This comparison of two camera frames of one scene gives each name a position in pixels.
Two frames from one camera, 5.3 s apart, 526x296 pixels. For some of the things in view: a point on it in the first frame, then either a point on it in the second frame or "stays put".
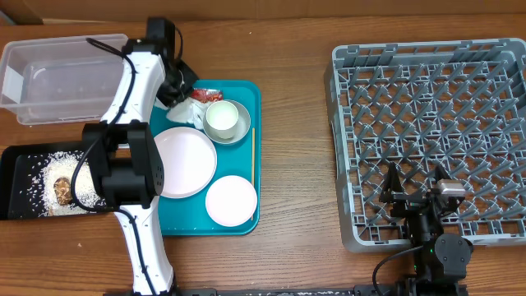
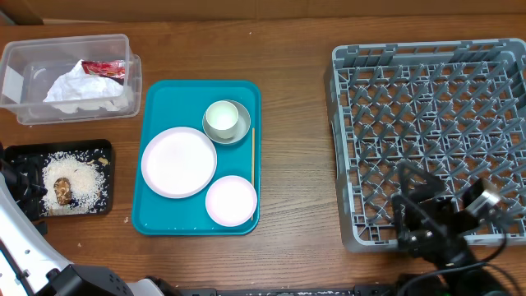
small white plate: [231, 201] stays put
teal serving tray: [189, 216] stays put
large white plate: [189, 159] stays put
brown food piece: [63, 191] stays put
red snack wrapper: [207, 95] → [116, 67]
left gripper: [173, 98] → [28, 168]
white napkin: [189, 110] → [77, 90]
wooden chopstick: [253, 157] stays put
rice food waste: [43, 172] stays put
